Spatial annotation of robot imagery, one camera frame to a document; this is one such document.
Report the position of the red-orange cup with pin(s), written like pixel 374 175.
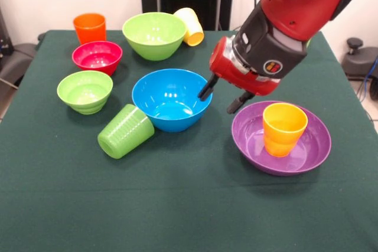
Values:
pixel 90 30

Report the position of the blue bowl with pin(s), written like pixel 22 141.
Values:
pixel 171 116

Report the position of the large green bowl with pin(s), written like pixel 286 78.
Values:
pixel 153 42

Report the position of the pink bowl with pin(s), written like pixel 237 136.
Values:
pixel 97 60

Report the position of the green cup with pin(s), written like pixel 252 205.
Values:
pixel 124 134

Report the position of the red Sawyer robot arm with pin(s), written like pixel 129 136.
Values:
pixel 295 4

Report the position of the purple bowl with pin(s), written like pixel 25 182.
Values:
pixel 313 151

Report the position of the black caster base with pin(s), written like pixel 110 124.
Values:
pixel 361 60

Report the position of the small green bowl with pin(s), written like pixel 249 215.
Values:
pixel 85 98

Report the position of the orange cup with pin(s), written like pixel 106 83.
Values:
pixel 282 140

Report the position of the grey caster base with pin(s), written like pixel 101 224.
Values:
pixel 14 63

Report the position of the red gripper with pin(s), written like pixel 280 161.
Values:
pixel 236 78

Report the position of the dark green table cloth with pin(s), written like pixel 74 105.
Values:
pixel 118 204

